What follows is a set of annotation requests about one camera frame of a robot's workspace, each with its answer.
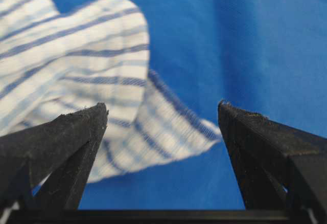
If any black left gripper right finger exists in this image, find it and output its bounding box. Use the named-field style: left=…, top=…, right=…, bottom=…
left=218, top=101, right=326, bottom=216

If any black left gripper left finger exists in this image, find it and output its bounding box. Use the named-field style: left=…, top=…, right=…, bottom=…
left=1, top=103, right=108, bottom=210

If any white blue striped towel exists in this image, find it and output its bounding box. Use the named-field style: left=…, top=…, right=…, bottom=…
left=1, top=0, right=222, bottom=183

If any blue table cloth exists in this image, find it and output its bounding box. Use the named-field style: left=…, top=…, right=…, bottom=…
left=53, top=0, right=326, bottom=209

